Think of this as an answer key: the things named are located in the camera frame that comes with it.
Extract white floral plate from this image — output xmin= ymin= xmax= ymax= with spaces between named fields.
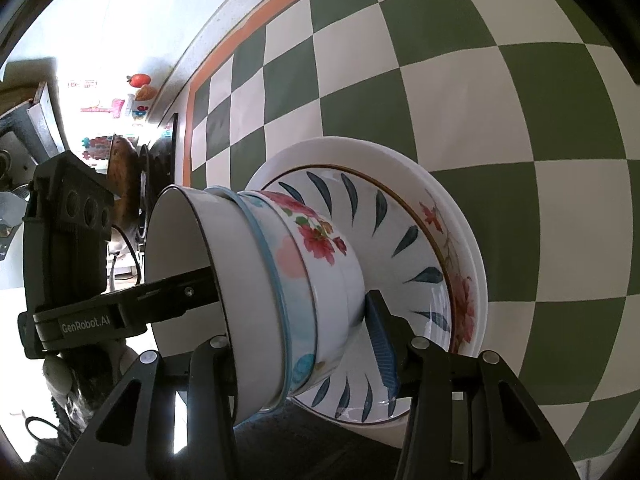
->
xmin=259 ymin=164 xmax=476 ymax=430
xmin=247 ymin=137 xmax=488 ymax=446

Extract white bowl dark rim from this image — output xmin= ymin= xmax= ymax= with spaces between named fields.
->
xmin=145 ymin=185 xmax=288 ymax=424

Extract white bowl blue rim floral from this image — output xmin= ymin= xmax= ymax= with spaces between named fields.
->
xmin=206 ymin=186 xmax=318 ymax=410

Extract plain white bowl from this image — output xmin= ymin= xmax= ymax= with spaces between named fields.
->
xmin=250 ymin=191 xmax=364 ymax=396

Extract blue leaf pattern plate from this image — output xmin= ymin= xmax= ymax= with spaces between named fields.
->
xmin=271 ymin=168 xmax=454 ymax=424

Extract white gloved left hand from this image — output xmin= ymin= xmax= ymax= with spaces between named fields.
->
xmin=42 ymin=339 xmax=138 ymax=431

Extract dark frying pan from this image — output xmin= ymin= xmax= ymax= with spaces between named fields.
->
xmin=107 ymin=136 xmax=141 ymax=236

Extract green white checkered mat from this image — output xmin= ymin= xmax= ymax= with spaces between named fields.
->
xmin=186 ymin=0 xmax=639 ymax=474

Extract colourful wall sticker decorations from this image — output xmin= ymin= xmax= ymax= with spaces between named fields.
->
xmin=64 ymin=77 xmax=158 ymax=162

